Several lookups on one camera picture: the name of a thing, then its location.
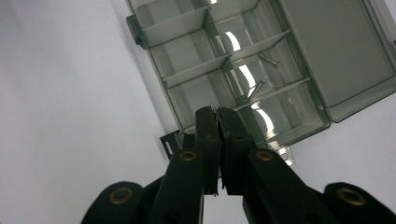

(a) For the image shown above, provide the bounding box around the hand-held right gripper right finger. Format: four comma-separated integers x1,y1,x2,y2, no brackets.
218,105,342,224

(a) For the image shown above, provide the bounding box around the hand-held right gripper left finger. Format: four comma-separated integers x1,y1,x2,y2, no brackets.
146,105,222,224

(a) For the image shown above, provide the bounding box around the clear grey compartment organizer box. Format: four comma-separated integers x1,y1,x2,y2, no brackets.
125,0,396,167

